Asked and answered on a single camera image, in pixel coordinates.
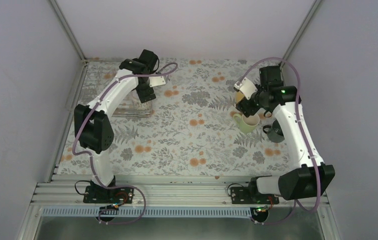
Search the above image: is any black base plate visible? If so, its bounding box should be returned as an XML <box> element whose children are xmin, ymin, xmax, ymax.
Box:
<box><xmin>229</xmin><ymin>186</ymin><xmax>280</xmax><ymax>205</ymax></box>
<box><xmin>83</xmin><ymin>185</ymin><xmax>135</xmax><ymax>204</ymax></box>

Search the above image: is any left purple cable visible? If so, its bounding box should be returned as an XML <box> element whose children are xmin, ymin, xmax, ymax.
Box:
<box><xmin>72</xmin><ymin>62</ymin><xmax>179</xmax><ymax>225</ymax></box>

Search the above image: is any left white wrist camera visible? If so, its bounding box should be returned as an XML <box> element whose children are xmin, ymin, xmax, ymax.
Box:
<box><xmin>148</xmin><ymin>76</ymin><xmax>168</xmax><ymax>88</ymax></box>

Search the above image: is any light green cup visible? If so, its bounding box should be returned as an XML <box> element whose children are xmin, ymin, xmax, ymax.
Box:
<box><xmin>232</xmin><ymin>113</ymin><xmax>261</xmax><ymax>134</ymax></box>

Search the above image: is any floral patterned tablecloth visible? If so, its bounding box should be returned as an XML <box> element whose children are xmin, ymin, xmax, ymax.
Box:
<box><xmin>58</xmin><ymin>57</ymin><xmax>293</xmax><ymax>177</ymax></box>

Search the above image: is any dark grey-green mug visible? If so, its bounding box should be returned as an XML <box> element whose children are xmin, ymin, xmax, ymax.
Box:
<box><xmin>262</xmin><ymin>120</ymin><xmax>285</xmax><ymax>143</ymax></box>

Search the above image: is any yellow mug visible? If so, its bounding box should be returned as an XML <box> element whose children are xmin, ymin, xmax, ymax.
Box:
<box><xmin>234</xmin><ymin>91</ymin><xmax>245</xmax><ymax>104</ymax></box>

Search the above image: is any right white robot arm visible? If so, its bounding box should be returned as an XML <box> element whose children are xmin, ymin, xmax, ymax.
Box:
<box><xmin>233</xmin><ymin>65</ymin><xmax>335</xmax><ymax>204</ymax></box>

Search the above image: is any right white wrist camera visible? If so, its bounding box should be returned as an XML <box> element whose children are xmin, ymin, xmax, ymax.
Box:
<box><xmin>233</xmin><ymin>77</ymin><xmax>258</xmax><ymax>100</ymax></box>

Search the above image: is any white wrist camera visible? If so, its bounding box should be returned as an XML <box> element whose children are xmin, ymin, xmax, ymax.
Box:
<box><xmin>148</xmin><ymin>76</ymin><xmax>168</xmax><ymax>88</ymax></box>
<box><xmin>233</xmin><ymin>77</ymin><xmax>258</xmax><ymax>100</ymax></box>

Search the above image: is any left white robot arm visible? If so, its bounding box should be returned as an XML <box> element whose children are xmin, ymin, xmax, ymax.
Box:
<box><xmin>72</xmin><ymin>49</ymin><xmax>160</xmax><ymax>203</ymax></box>

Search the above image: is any clear acrylic dish rack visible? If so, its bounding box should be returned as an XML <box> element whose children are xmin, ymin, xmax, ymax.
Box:
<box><xmin>64</xmin><ymin>61</ymin><xmax>157</xmax><ymax>117</ymax></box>

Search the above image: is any aluminium mounting rail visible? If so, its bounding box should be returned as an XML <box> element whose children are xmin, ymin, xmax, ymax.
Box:
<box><xmin>29</xmin><ymin>165</ymin><xmax>330</xmax><ymax>208</ymax></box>

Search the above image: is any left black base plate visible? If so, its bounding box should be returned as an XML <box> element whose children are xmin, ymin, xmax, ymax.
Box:
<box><xmin>83</xmin><ymin>185</ymin><xmax>135</xmax><ymax>204</ymax></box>

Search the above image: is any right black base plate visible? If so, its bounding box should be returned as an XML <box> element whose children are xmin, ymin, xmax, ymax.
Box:
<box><xmin>229</xmin><ymin>186</ymin><xmax>280</xmax><ymax>205</ymax></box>

